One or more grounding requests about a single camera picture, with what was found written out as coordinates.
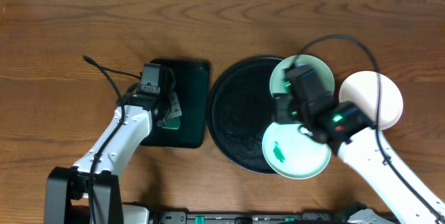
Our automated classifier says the green sponge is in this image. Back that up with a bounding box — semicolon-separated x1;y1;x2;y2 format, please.
156;117;181;130

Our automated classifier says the light green plate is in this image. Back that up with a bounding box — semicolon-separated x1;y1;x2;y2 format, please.
262;122;331;179
269;54;335;95

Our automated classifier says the white plate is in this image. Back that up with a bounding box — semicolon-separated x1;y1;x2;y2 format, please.
339;71;403;130

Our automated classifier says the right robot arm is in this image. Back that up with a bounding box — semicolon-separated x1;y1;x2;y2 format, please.
273;93;444;223

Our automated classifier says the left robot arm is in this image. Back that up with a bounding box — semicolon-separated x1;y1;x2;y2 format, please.
44;92;182;223

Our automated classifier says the black rectangular tray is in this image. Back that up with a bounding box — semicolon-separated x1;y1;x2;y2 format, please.
141;58;210;148

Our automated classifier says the round black tray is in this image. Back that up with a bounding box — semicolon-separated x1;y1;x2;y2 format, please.
207;55;284;175

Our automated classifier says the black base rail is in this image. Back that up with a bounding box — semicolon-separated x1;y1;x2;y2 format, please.
150;211;346;224

